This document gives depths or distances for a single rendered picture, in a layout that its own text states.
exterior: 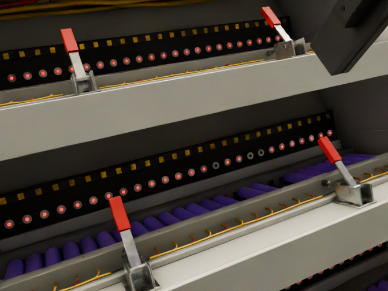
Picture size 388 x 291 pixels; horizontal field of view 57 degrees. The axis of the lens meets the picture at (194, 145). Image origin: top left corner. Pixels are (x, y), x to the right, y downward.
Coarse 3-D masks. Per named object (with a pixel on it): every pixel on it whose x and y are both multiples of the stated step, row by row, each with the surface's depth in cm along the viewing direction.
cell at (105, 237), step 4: (100, 232) 45; (104, 232) 45; (108, 232) 45; (100, 236) 44; (104, 236) 43; (108, 236) 43; (100, 240) 43; (104, 240) 42; (108, 240) 41; (112, 240) 41; (100, 244) 42; (104, 244) 41; (108, 244) 40
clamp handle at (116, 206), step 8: (112, 200) 35; (120, 200) 35; (112, 208) 35; (120, 208) 35; (120, 216) 34; (120, 224) 34; (128, 224) 34; (120, 232) 34; (128, 232) 34; (128, 240) 34; (128, 248) 33; (136, 248) 33; (128, 256) 33; (136, 256) 33; (136, 264) 33
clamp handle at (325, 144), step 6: (324, 138) 45; (324, 144) 44; (330, 144) 45; (324, 150) 45; (330, 150) 44; (336, 150) 44; (330, 156) 44; (336, 156) 44; (336, 162) 44; (342, 168) 43; (342, 174) 43; (348, 174) 43; (348, 180) 42; (354, 180) 43
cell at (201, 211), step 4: (192, 204) 49; (196, 204) 48; (188, 208) 49; (192, 208) 48; (196, 208) 47; (200, 208) 46; (204, 208) 46; (192, 212) 47; (196, 212) 46; (200, 212) 45; (204, 212) 44
